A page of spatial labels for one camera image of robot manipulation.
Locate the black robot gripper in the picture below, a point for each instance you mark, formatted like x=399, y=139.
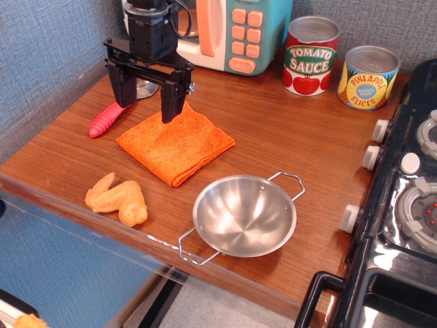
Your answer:
x=150, y=53

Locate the red handled metal spoon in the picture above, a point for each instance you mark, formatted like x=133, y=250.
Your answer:
x=104, y=120

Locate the orange folded cloth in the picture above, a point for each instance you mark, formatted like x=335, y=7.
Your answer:
x=175, y=151

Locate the plastic toy chicken wing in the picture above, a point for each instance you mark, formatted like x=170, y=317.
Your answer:
x=126, y=198

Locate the toy microwave teal and white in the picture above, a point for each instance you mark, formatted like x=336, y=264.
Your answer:
x=239, y=37

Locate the clear acrylic table edge guard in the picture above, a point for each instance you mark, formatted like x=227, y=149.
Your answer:
x=68, y=233

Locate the tomato sauce can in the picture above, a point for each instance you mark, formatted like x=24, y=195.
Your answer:
x=310, y=51

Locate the pineapple slices can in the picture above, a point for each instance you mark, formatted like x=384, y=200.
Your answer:
x=368, y=76

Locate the white stove knob middle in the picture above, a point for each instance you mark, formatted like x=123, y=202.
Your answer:
x=370, y=157

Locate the white stove knob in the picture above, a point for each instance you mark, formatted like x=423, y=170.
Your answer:
x=370, y=157
x=380, y=130
x=349, y=218

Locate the white stove knob upper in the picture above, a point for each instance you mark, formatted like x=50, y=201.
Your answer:
x=380, y=130

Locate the white stove knob lower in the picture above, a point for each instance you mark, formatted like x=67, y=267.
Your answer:
x=349, y=218

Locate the orange fuzzy object corner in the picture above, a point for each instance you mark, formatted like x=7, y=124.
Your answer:
x=29, y=321

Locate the black toy stove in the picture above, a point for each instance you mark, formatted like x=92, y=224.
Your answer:
x=390, y=278

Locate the stainless steel two-handled pot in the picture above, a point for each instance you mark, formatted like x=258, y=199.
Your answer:
x=244, y=216

